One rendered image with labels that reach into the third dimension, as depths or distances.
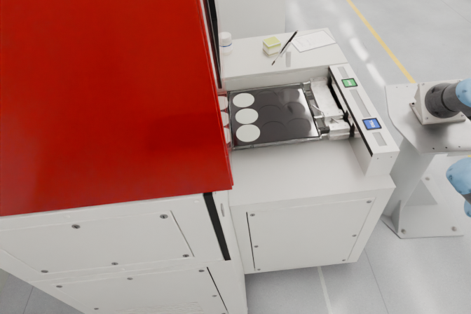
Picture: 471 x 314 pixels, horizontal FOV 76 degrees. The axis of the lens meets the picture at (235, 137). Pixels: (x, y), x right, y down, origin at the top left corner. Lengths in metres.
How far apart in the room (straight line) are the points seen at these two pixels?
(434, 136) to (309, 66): 0.61
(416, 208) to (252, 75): 1.37
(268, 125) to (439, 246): 1.33
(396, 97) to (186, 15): 1.34
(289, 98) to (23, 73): 1.11
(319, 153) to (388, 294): 0.96
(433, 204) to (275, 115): 1.33
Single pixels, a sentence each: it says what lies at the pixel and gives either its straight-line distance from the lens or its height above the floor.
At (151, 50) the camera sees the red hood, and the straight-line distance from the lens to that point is 0.46.
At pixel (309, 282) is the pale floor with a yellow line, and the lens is 1.92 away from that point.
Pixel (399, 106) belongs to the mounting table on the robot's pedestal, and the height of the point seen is 0.82.
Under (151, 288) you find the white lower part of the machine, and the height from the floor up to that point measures 0.63.
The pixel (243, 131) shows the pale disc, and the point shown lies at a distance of 1.28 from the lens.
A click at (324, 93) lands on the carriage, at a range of 1.50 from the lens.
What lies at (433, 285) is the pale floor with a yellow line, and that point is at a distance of 2.09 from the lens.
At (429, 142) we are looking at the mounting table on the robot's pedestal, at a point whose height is 0.82.
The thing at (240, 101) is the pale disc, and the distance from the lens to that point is 1.42.
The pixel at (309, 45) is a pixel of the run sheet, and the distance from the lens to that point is 1.67.
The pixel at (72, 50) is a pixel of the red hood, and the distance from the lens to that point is 0.49.
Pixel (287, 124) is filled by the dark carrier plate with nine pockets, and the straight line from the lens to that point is 1.30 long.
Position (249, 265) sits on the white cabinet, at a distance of 1.72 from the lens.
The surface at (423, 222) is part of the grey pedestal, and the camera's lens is 2.23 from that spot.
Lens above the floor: 1.82
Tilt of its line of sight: 47 degrees down
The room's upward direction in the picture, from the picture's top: 8 degrees counter-clockwise
